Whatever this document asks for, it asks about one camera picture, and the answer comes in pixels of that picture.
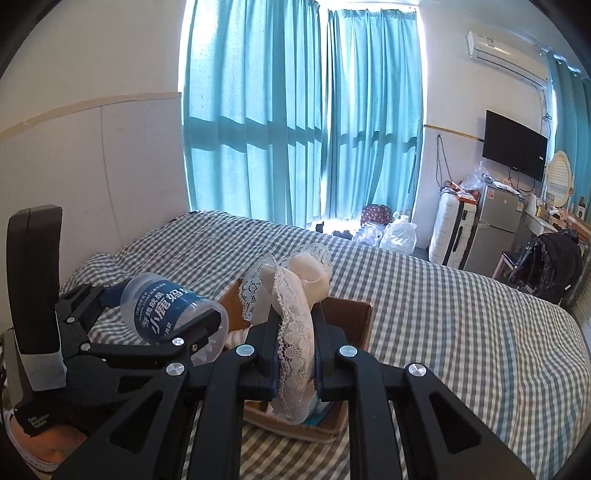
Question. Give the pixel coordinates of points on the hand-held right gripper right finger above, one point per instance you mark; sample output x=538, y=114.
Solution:
x=369, y=397

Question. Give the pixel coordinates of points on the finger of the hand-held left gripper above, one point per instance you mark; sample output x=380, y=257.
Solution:
x=138, y=354
x=87, y=300

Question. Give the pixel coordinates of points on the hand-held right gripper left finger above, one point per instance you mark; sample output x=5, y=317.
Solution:
x=221, y=392

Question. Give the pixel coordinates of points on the clear jar with blue label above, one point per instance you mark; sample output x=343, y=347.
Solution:
x=161, y=314

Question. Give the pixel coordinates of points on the brown cardboard box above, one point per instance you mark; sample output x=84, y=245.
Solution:
x=348, y=321

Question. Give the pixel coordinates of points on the white lace cloth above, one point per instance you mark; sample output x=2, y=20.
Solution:
x=291, y=332

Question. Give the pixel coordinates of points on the person's left hand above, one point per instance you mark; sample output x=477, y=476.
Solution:
x=44, y=439

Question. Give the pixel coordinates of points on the clear plastic bags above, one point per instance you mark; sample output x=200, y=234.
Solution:
x=399, y=235

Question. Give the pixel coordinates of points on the dark red patterned bag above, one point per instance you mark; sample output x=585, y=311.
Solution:
x=375, y=214

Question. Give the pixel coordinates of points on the white suitcase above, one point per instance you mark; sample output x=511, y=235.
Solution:
x=448, y=230

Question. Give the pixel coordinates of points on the wooden chair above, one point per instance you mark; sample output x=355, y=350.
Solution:
x=505, y=263

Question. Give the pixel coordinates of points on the silver fridge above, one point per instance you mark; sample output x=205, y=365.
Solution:
x=494, y=226

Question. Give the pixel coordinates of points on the black jacket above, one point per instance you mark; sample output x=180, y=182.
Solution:
x=547, y=265

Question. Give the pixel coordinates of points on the clear plastic bag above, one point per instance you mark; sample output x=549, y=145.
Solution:
x=475, y=177

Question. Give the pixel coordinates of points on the wide teal curtain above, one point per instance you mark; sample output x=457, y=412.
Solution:
x=249, y=110

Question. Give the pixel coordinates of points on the narrow teal curtain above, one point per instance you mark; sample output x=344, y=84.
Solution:
x=374, y=110

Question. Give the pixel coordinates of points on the white oval mirror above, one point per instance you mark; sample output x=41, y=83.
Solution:
x=559, y=177

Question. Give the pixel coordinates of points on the teal curtain beside wardrobe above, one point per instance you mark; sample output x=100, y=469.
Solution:
x=565, y=110

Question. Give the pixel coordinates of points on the white air conditioner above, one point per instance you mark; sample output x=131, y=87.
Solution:
x=508, y=55

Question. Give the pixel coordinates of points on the black wall television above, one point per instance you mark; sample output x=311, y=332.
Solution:
x=515, y=145

